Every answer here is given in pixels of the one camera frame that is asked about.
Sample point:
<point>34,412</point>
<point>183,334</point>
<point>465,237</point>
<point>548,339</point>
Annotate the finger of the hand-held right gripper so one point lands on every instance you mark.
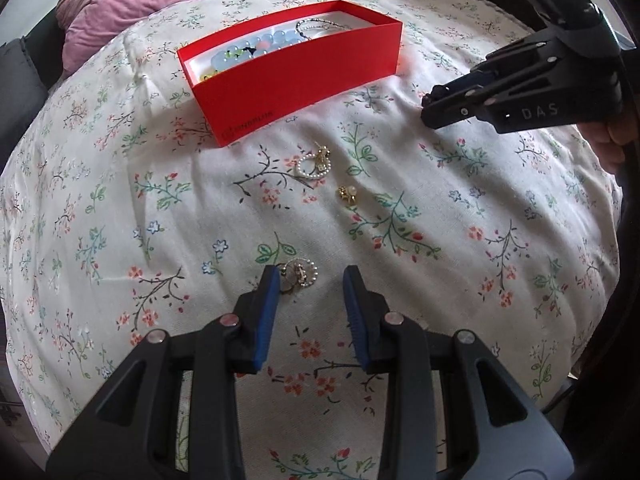
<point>500,67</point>
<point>450,112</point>

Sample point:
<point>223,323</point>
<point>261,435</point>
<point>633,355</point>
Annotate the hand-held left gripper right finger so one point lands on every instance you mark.
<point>356,320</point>

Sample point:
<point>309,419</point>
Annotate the person's right hand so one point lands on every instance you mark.
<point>622,127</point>

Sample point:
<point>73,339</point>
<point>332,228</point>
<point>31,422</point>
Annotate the dark grey pillow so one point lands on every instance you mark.
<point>20,65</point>

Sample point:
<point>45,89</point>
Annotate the red cardboard box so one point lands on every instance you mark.
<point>300,80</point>

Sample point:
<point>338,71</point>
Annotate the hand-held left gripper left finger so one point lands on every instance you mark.
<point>265,320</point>

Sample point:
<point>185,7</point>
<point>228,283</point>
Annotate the green bead ornament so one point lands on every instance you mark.
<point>227,54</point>

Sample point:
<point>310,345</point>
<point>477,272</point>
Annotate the pearl hoop earring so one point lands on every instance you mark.
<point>305,272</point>
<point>306,169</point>

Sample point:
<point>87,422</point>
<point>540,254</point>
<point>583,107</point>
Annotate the gold pearl stud earring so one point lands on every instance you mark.
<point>347,195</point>

